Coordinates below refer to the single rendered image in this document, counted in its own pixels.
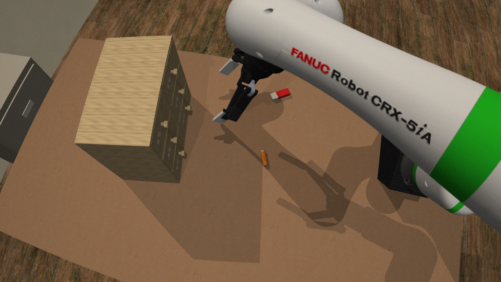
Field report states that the light wooden chest of drawers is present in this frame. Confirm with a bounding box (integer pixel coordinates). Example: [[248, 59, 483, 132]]
[[74, 35, 191, 183]]

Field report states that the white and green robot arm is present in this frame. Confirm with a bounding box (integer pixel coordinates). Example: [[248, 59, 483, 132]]
[[225, 0, 501, 234]]

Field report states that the orange aa battery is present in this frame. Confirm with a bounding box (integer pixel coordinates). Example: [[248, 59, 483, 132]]
[[260, 150, 268, 166]]

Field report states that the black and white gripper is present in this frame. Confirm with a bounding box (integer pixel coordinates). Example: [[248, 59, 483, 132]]
[[213, 48, 273, 124]]

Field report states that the red and white eraser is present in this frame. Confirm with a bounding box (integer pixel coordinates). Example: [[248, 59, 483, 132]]
[[270, 88, 290, 101]]

